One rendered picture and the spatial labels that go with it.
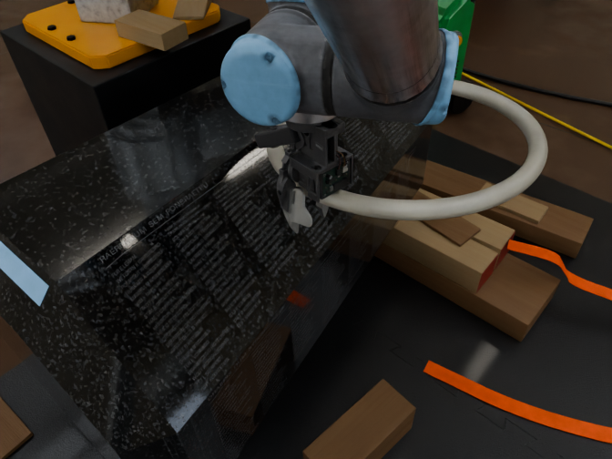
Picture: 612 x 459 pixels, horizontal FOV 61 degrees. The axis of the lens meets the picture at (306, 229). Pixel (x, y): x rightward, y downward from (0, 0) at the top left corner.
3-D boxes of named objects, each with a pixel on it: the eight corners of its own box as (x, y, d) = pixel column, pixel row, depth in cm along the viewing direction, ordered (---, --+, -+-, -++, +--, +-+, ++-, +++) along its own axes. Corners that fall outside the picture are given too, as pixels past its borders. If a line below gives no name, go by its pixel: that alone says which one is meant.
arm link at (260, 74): (316, 48, 47) (349, 5, 56) (202, 42, 50) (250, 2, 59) (321, 138, 53) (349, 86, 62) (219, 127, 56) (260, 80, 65)
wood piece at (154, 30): (118, 36, 157) (113, 19, 154) (143, 24, 163) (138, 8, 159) (165, 51, 149) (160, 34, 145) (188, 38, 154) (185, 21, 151)
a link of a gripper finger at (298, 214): (301, 251, 81) (309, 199, 76) (278, 233, 84) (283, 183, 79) (316, 245, 83) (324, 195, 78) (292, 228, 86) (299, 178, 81)
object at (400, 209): (253, 101, 110) (251, 87, 109) (471, 74, 116) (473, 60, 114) (289, 247, 73) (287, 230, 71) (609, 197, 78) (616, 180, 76)
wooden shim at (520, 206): (474, 198, 202) (475, 195, 201) (485, 184, 207) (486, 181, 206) (537, 224, 190) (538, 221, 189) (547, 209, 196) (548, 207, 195)
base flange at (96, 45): (21, 29, 174) (15, 15, 170) (143, -14, 199) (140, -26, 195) (99, 73, 149) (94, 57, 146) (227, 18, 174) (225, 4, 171)
